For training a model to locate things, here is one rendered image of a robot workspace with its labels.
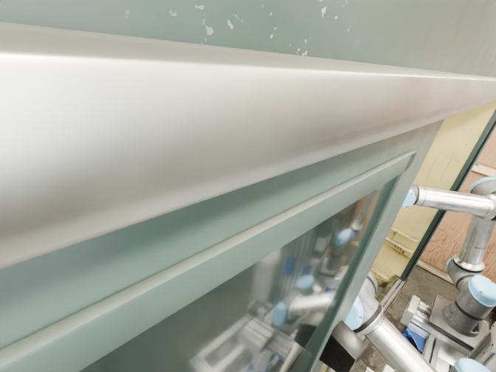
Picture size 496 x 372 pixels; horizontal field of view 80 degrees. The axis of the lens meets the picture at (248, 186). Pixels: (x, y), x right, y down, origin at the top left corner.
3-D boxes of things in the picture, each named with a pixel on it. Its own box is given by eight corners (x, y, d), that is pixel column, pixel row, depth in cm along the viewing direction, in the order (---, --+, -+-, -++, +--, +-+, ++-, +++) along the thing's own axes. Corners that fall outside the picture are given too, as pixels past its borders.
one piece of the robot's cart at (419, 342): (418, 350, 144) (426, 339, 140) (414, 363, 137) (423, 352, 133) (399, 338, 148) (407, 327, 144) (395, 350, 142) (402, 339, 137)
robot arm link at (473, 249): (453, 294, 136) (491, 188, 112) (441, 271, 149) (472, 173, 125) (483, 297, 134) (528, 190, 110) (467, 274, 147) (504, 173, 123)
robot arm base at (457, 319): (480, 322, 136) (491, 307, 132) (477, 344, 125) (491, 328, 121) (443, 302, 144) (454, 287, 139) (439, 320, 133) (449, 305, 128)
